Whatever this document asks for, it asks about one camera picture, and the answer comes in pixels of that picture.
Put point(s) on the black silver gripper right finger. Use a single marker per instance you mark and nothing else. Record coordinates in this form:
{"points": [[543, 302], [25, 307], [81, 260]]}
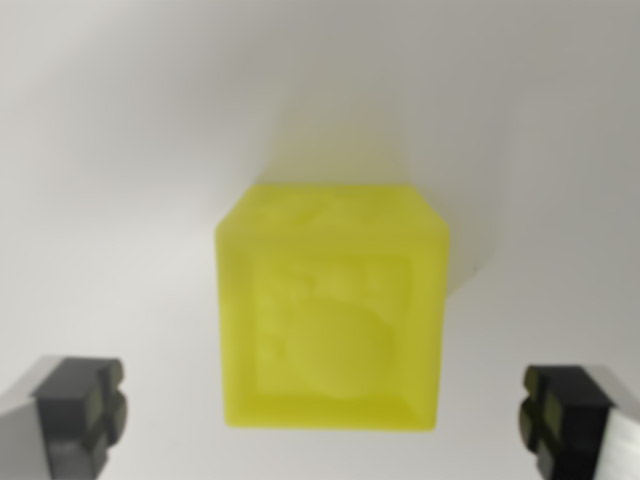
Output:
{"points": [[570, 425]]}

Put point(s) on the black silver gripper left finger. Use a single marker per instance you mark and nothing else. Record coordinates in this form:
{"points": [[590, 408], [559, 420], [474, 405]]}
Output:
{"points": [[70, 415]]}

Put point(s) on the yellow translucent embossed cube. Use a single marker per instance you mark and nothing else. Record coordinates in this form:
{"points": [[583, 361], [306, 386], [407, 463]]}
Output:
{"points": [[330, 310]]}

